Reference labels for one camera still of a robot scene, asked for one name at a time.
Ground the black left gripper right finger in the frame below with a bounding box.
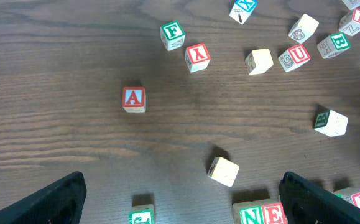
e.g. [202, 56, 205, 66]
[279, 172, 360, 224]

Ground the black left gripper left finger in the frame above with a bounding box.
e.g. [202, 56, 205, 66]
[0, 171, 87, 224]

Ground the red E wooden block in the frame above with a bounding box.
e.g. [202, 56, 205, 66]
[261, 199, 288, 224]

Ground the green N wooden block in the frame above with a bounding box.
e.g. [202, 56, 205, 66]
[232, 200, 264, 224]

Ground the green J wooden block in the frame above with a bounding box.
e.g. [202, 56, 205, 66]
[129, 204, 155, 224]

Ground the yellow O side block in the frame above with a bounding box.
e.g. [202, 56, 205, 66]
[313, 110, 348, 137]

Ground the yellow block lower left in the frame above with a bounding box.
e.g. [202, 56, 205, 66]
[207, 157, 239, 187]

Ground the red A wooden block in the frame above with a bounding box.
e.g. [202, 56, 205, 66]
[122, 87, 146, 113]

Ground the red U block upper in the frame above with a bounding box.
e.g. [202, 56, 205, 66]
[278, 44, 311, 72]

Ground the yellow O top block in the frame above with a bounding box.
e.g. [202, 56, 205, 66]
[245, 49, 274, 75]

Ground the green B wooden block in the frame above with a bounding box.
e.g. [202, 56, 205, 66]
[317, 32, 351, 59]

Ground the yellow block centre top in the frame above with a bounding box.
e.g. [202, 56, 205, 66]
[288, 14, 319, 44]

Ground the red Y wooden block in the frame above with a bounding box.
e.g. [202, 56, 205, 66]
[185, 43, 211, 73]

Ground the green F wooden block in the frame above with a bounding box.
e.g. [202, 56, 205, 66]
[160, 21, 185, 51]

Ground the blue X wooden block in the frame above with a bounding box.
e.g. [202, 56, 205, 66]
[229, 0, 258, 24]

